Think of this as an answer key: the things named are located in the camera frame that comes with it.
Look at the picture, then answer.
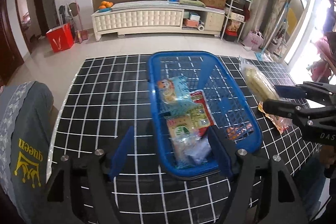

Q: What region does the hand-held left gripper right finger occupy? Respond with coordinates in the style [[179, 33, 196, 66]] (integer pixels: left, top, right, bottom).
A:
[[207, 126, 302, 224]]

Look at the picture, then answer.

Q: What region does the green folded mat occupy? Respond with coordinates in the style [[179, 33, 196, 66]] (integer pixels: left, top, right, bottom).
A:
[[179, 0, 206, 7]]

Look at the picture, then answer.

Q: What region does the dark wooden door frame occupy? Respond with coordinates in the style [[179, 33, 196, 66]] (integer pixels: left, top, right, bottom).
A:
[[0, 0, 41, 80]]

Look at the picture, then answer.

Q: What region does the bagged yellow bread roll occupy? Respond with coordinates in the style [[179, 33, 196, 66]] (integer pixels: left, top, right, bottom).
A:
[[238, 56, 289, 134]]

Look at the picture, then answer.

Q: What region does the light blue snack packet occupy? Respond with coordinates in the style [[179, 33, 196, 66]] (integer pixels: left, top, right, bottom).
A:
[[157, 76, 196, 109]]

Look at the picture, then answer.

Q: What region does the red paper bag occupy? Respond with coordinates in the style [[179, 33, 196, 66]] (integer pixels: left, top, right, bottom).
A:
[[46, 23, 75, 53]]

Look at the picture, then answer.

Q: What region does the white tv cabinet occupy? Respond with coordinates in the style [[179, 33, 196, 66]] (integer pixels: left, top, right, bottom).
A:
[[91, 0, 226, 41]]

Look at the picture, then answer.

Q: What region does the green cracker packet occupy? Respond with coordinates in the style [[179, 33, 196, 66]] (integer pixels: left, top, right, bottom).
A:
[[166, 114, 202, 169]]

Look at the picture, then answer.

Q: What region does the red dustpan with broom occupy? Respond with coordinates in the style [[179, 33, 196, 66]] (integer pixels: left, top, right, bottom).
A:
[[75, 0, 88, 43]]

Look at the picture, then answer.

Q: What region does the blue mop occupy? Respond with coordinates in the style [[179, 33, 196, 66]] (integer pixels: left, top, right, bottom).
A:
[[255, 2, 289, 60]]

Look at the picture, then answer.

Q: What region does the clear snack packet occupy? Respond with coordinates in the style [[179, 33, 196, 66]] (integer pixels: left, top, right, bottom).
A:
[[181, 135, 212, 165]]

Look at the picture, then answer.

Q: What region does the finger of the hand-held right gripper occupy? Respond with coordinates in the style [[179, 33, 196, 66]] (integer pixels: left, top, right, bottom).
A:
[[262, 99, 319, 127], [274, 81, 336, 106]]

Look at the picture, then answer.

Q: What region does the red snack packet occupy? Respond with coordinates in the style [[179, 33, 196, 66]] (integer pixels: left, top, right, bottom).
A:
[[189, 90, 215, 136]]

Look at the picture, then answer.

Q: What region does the black white checkered tablecloth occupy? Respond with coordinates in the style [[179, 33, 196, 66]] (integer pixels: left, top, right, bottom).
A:
[[46, 55, 323, 224]]

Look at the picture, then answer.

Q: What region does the blue plastic basket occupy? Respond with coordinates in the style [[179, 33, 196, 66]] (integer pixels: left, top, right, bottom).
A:
[[147, 50, 263, 180]]

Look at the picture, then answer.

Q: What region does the pink bag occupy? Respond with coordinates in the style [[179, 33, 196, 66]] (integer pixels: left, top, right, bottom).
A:
[[243, 30, 264, 51]]

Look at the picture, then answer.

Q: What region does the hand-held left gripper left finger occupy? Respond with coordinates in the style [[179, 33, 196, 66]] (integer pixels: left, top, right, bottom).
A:
[[34, 126, 135, 224]]

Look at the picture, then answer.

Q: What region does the person's right hand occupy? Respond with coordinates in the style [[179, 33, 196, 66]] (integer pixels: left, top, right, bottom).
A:
[[318, 147, 336, 169]]

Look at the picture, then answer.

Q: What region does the white metal shelf rack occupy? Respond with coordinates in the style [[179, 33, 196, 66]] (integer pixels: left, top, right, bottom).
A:
[[220, 0, 254, 43]]

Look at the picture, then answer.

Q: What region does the pink clothing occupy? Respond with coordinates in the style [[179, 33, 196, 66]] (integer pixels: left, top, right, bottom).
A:
[[311, 36, 332, 83]]

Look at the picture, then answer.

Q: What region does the arched standing mirror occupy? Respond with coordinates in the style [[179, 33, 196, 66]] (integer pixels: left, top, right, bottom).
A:
[[282, 0, 311, 64]]

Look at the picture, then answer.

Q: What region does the orange snack packet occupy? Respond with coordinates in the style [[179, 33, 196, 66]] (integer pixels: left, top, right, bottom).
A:
[[226, 126, 254, 140]]

